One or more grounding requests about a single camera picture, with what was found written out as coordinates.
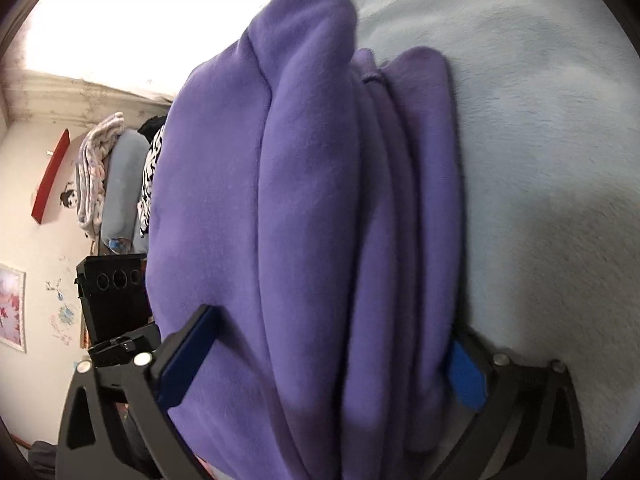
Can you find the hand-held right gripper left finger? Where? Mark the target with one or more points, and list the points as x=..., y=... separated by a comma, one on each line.
x=187, y=360

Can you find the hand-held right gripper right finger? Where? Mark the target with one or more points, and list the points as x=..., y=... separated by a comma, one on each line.
x=467, y=377

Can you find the purple zip hoodie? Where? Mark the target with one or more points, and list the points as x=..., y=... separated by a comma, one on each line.
x=310, y=210

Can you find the grey-blue rolled pillow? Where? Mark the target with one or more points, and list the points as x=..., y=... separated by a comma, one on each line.
x=122, y=185

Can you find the black and white printed garment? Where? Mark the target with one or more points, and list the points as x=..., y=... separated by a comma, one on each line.
x=149, y=180

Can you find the pink and white patterned blanket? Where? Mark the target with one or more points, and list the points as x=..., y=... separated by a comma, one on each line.
x=92, y=175

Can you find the dark cloth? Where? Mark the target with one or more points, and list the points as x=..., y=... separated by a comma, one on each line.
x=152, y=127

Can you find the grey-blue plush bed blanket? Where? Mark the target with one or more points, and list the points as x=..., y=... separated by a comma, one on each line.
x=540, y=160

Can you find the flower wall stickers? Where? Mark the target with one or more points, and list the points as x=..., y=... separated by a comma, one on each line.
x=62, y=315

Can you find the framed pink wall picture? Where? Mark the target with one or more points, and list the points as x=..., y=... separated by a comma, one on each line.
x=11, y=307

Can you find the cartoon head wall sticker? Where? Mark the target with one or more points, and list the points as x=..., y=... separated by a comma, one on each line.
x=70, y=197

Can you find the red wall shelf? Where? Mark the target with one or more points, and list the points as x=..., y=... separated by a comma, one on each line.
x=50, y=175

